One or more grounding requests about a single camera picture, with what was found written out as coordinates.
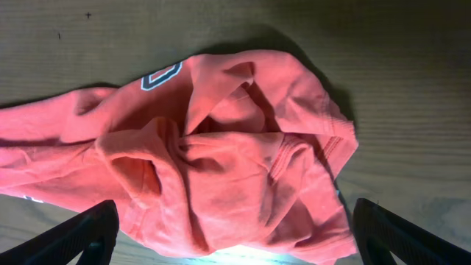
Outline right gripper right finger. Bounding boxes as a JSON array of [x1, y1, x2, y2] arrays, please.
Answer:
[[353, 198, 470, 265]]

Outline red-orange t-shirt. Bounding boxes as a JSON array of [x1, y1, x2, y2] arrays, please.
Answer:
[[1, 50, 358, 264]]

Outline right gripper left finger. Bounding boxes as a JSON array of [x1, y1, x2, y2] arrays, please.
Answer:
[[1, 199, 119, 265]]

